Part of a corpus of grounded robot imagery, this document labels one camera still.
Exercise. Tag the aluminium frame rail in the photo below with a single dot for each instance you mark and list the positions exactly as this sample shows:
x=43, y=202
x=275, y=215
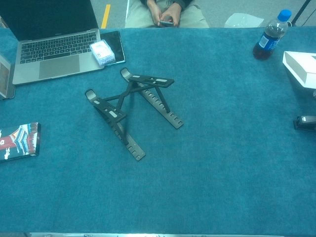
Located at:
x=148, y=235

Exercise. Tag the seated person in khaki trousers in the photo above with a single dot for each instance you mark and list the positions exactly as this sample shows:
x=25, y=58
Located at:
x=192, y=17

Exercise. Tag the grey open laptop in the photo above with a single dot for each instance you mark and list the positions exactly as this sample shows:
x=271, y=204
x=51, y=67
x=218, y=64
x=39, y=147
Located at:
x=59, y=66

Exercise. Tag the black stapler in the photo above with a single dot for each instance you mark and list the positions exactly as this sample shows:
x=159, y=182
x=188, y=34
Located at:
x=306, y=122

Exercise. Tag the black folding laptop stand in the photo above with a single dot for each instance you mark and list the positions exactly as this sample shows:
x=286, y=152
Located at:
x=153, y=80

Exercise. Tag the small white card box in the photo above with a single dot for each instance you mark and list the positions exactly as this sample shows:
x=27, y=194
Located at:
x=102, y=53

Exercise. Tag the black tablet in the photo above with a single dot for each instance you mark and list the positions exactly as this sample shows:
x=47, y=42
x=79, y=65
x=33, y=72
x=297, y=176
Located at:
x=116, y=44

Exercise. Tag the dark smartphone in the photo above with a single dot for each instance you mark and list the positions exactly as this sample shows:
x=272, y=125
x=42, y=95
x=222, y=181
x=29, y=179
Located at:
x=166, y=23

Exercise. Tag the teal table cloth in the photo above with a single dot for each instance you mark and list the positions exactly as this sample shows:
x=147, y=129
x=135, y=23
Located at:
x=197, y=148

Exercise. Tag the black tripod leg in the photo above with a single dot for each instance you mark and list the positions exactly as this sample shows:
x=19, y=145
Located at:
x=300, y=12

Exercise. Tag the cola bottle with blue cap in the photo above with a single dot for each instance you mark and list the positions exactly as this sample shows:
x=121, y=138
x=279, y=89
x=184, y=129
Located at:
x=267, y=42

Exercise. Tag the white cardboard box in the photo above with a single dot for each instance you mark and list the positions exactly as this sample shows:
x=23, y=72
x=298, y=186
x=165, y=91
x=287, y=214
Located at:
x=298, y=66

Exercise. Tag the wooden block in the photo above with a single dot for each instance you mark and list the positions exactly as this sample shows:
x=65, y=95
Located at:
x=5, y=76

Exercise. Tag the red and blue printed book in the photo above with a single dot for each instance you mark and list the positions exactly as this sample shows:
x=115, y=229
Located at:
x=19, y=140

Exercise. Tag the white plastic bag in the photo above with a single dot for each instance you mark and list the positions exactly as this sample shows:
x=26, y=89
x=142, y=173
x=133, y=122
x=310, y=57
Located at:
x=242, y=21

